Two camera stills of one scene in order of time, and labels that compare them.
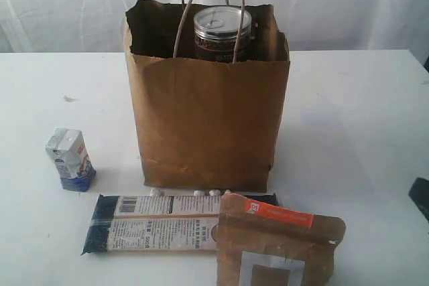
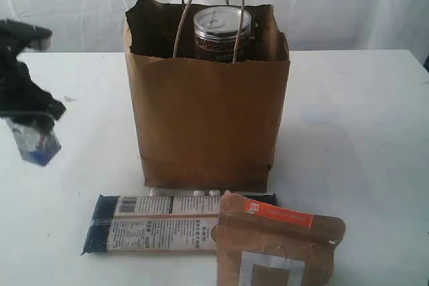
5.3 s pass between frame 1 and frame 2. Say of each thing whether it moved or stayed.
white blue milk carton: moved
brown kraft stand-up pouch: stayed
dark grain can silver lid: stayed
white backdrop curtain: stayed
